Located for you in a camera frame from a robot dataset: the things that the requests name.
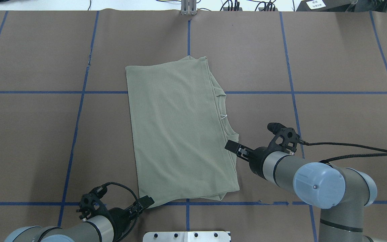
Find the aluminium frame post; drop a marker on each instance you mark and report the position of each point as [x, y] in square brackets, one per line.
[188, 7]

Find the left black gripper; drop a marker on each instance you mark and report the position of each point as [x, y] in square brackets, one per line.
[117, 217]

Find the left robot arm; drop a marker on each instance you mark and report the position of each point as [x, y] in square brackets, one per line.
[98, 224]

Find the green long-sleeve shirt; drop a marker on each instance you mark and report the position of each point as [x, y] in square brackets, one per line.
[180, 128]

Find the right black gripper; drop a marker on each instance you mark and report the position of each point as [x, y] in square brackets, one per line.
[256, 158]

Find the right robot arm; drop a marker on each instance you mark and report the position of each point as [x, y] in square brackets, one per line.
[342, 193]

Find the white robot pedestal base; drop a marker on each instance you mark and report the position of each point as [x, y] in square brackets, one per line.
[188, 236]

